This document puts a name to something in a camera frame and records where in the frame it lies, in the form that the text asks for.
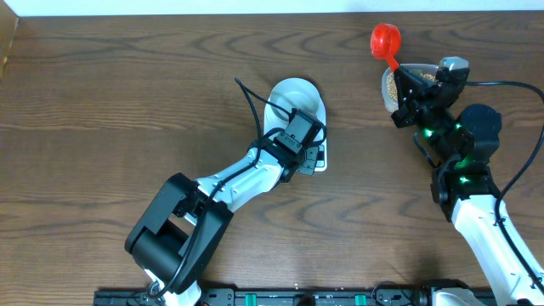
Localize red plastic measuring scoop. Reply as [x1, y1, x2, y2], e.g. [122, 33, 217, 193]
[371, 23, 401, 72]

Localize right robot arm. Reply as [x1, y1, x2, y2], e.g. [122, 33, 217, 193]
[392, 65, 543, 305]

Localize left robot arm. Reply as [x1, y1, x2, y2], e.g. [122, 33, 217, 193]
[124, 110, 326, 305]

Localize white digital kitchen scale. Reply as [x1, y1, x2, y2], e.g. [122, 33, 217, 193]
[264, 97, 327, 172]

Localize grey round bowl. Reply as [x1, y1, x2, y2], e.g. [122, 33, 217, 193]
[269, 78, 320, 116]

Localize pile of soybeans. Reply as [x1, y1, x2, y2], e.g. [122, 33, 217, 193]
[386, 72, 436, 102]

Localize clear plastic container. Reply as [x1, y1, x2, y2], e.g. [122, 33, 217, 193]
[382, 64, 439, 113]

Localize black left camera cable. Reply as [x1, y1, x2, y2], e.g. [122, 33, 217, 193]
[148, 76, 328, 298]

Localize black camera cable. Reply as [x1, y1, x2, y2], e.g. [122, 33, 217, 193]
[462, 80, 544, 294]
[148, 76, 328, 298]

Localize black right camera cable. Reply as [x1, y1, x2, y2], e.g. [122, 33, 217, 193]
[462, 80, 544, 294]

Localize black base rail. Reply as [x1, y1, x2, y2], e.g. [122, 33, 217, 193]
[92, 280, 497, 306]

